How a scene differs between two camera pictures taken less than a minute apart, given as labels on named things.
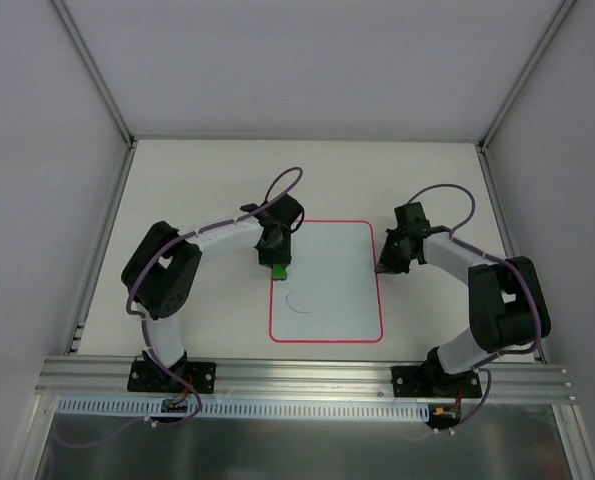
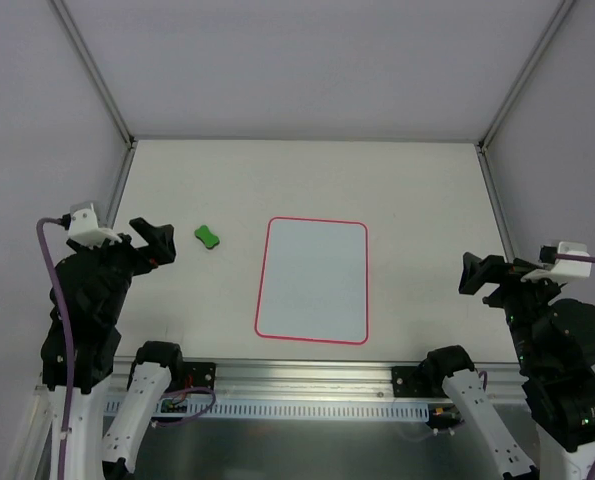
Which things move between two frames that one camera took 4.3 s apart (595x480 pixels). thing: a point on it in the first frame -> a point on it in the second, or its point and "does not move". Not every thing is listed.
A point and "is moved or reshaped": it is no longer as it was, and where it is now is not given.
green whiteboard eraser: [279, 271] is moved or reshaped
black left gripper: [274, 256] -> [140, 252]
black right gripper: [394, 258] -> [493, 276]
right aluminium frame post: [524, 74] does not move
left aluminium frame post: [94, 70] does not move
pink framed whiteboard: [332, 291] is moved or reshaped
